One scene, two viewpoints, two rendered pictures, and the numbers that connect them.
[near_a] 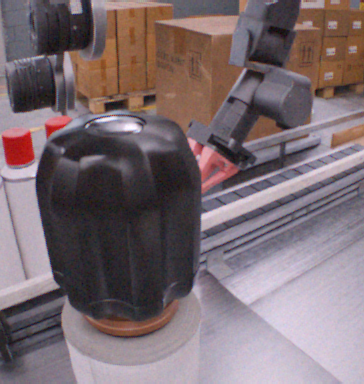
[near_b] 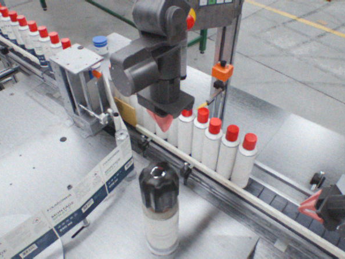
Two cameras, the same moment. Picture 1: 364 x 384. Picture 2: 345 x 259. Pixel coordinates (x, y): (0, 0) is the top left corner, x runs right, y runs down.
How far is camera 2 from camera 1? 0.52 m
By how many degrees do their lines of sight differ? 60
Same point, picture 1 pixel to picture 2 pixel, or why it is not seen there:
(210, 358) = (209, 248)
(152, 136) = (155, 181)
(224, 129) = (330, 203)
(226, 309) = (239, 249)
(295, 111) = not seen: outside the picture
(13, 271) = (208, 163)
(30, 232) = (220, 158)
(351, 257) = not seen: outside the picture
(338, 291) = not seen: outside the picture
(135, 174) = (143, 183)
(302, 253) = not seen: outside the picture
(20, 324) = (199, 177)
